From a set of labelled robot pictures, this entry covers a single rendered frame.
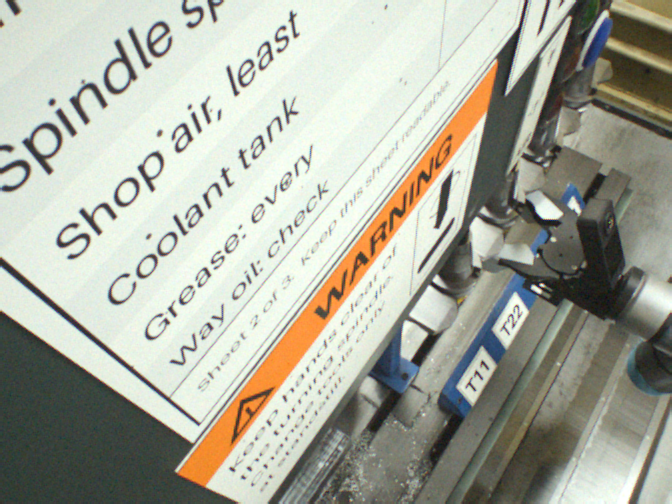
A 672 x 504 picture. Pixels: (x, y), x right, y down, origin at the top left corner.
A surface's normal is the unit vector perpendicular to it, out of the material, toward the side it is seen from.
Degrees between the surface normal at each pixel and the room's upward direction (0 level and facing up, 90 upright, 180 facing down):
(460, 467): 0
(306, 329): 90
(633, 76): 90
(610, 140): 24
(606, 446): 8
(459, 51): 90
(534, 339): 0
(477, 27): 90
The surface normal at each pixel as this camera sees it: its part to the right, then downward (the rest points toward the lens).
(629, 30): -0.58, 0.73
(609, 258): 0.69, 0.16
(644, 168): -0.29, -0.13
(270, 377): 0.81, 0.48
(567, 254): -0.04, -0.46
